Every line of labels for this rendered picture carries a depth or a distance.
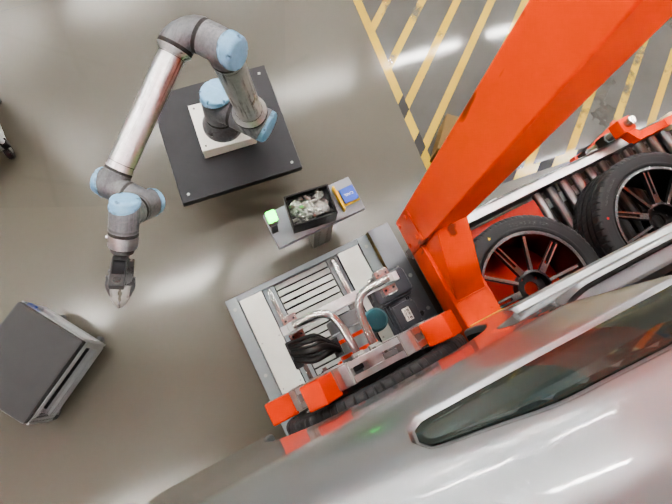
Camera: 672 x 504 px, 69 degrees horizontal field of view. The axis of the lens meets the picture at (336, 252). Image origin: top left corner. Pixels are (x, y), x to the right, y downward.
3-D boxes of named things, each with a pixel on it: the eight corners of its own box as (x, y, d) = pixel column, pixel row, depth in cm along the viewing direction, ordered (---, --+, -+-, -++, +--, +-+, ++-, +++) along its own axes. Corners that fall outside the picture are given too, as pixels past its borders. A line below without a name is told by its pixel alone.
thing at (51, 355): (60, 421, 235) (20, 429, 202) (-2, 381, 237) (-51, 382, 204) (115, 343, 245) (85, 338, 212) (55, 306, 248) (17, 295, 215)
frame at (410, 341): (298, 405, 188) (296, 416, 136) (290, 389, 189) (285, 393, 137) (421, 340, 197) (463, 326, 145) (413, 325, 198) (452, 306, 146)
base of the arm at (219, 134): (200, 111, 239) (196, 98, 230) (239, 106, 242) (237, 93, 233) (206, 145, 234) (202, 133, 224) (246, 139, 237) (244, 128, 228)
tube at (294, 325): (313, 381, 152) (314, 381, 142) (286, 325, 156) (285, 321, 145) (363, 355, 155) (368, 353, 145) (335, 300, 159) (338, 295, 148)
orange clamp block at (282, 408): (299, 412, 165) (275, 425, 164) (289, 390, 167) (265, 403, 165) (299, 413, 158) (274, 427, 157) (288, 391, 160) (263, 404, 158)
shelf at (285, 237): (279, 250, 219) (279, 248, 216) (263, 217, 222) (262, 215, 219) (364, 210, 226) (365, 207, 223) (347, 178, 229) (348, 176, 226)
